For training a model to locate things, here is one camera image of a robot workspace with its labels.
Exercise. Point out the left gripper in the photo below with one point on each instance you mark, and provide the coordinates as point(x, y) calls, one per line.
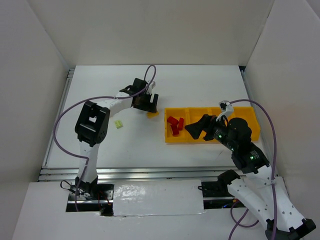
point(146, 105)

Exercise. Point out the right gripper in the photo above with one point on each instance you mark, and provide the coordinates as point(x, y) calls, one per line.
point(207, 127)

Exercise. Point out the yellow rectangular lego brick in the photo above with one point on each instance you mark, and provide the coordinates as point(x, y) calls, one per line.
point(152, 114)

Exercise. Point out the red rectangular lego brick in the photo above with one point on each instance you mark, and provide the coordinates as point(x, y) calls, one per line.
point(180, 125)

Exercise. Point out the yellow red blue lego stack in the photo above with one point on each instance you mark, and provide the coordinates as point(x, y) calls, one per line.
point(174, 130)

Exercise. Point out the red flower lego piece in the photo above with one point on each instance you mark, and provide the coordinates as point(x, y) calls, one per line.
point(173, 121)

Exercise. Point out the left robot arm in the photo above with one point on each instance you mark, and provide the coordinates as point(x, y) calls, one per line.
point(92, 127)

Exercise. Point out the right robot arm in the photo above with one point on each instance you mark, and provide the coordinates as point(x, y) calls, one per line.
point(270, 204)

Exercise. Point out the pale green lego brick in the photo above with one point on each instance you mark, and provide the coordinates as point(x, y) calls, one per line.
point(118, 124)

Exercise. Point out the white taped cover plate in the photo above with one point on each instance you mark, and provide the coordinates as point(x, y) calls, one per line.
point(157, 198)

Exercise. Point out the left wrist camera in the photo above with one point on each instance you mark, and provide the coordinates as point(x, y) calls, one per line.
point(150, 88)

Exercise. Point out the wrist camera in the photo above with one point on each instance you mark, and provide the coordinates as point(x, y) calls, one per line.
point(226, 109)
point(150, 88)

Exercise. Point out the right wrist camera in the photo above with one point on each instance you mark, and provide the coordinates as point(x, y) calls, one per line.
point(226, 109)

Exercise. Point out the aluminium frame rail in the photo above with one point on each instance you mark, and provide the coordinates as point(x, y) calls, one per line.
point(112, 174)

